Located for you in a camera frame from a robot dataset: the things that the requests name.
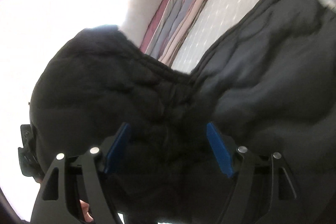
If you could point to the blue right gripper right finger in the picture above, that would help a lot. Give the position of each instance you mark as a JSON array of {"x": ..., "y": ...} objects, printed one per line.
[{"x": 220, "y": 151}]

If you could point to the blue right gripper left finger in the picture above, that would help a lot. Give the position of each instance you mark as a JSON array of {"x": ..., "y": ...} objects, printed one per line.
[{"x": 117, "y": 150}]

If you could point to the black puffer down jacket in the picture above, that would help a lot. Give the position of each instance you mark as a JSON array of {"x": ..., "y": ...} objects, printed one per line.
[{"x": 267, "y": 85}]

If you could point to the person's right hand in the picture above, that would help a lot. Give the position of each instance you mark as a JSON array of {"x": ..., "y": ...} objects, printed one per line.
[{"x": 85, "y": 209}]

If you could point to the beige folded blanket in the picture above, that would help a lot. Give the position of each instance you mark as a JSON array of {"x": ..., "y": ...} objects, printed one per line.
[{"x": 178, "y": 31}]

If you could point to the maroon folded blanket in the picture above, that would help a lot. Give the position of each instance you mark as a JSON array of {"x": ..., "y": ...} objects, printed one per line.
[{"x": 157, "y": 22}]

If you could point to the blue-grey folded blanket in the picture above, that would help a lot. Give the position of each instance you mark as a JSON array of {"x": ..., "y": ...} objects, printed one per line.
[{"x": 163, "y": 25}]

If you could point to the grey quilted bed mattress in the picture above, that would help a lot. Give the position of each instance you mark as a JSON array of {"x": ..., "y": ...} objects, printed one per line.
[{"x": 231, "y": 11}]

